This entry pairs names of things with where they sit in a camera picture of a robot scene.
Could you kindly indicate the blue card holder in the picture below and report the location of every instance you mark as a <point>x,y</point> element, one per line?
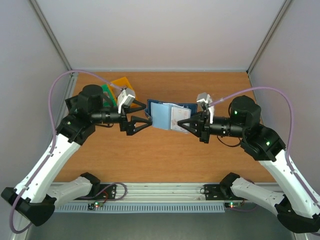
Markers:
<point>165,115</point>

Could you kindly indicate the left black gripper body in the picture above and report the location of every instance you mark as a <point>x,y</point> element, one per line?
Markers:
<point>123,122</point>

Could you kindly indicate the grey slotted cable duct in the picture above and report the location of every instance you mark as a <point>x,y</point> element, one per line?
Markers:
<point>139,208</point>

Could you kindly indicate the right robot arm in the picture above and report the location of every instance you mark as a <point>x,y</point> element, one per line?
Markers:
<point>297,207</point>

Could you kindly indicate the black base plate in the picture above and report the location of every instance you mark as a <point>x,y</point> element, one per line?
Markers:
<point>212,192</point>
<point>101,192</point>

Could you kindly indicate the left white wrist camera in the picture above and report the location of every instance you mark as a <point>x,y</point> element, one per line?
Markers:
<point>125,99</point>

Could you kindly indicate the white blossom credit card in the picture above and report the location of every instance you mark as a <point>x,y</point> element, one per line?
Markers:
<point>178,114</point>

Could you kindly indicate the black plastic bin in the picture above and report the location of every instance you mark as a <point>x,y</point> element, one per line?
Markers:
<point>72,105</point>

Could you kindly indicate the yellow plastic bin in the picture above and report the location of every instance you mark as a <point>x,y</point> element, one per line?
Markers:
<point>123,83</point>

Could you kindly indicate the aluminium front rail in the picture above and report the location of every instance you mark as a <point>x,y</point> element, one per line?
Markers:
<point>170,192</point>

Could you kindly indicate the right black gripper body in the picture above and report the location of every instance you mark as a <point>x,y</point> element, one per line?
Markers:
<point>205,125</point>

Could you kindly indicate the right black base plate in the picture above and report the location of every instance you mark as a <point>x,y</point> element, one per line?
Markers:
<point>212,192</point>

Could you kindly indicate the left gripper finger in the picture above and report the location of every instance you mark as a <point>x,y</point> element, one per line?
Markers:
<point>137,124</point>
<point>136,106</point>

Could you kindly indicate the green plastic bin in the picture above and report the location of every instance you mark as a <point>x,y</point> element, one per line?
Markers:
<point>108,92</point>

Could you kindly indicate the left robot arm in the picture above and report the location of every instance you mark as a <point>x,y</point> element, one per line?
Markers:
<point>34,197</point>

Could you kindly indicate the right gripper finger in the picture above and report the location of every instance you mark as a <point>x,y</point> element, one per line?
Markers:
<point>201,115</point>
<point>191,125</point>

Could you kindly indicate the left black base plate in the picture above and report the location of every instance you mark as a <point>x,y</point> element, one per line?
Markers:
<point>101,192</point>

